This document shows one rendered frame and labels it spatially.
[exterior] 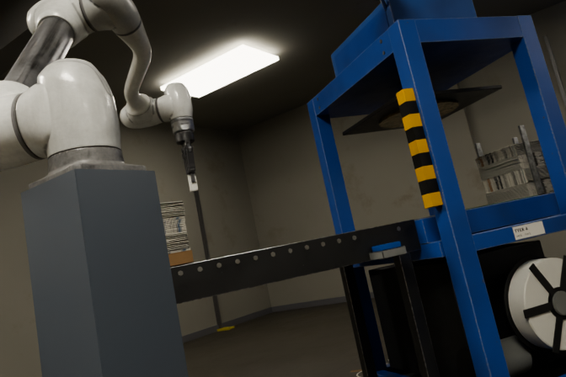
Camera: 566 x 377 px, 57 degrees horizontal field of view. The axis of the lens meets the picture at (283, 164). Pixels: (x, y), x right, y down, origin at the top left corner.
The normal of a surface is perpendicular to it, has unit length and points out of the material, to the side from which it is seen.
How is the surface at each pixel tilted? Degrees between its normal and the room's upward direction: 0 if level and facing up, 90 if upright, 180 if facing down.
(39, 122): 96
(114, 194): 90
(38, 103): 84
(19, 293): 90
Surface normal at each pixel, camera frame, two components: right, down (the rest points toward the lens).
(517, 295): -0.94, -0.22
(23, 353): 0.80, -0.26
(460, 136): -0.57, -0.03
